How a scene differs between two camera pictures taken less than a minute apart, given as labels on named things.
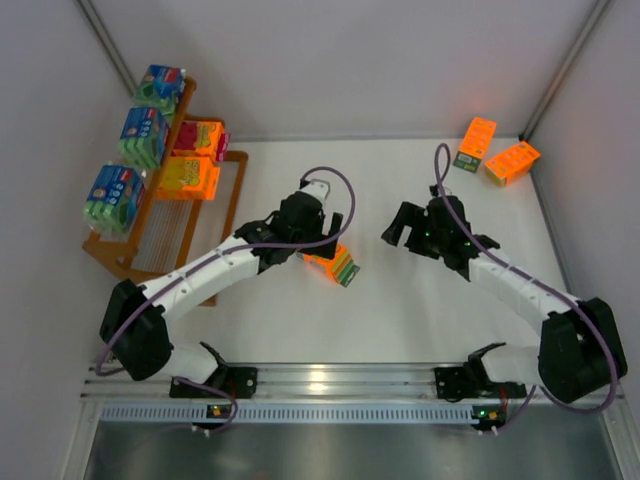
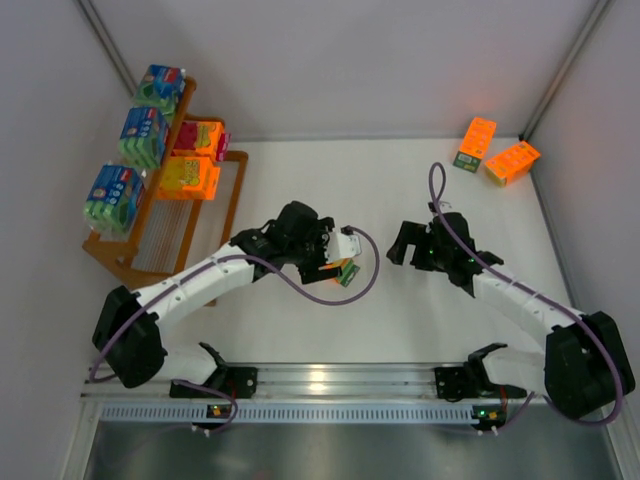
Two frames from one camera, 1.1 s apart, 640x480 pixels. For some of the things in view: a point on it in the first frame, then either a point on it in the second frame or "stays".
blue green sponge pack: (115, 198) stays
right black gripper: (413, 226) → (415, 240)
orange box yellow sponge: (189, 178) stays
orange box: (198, 138) stays
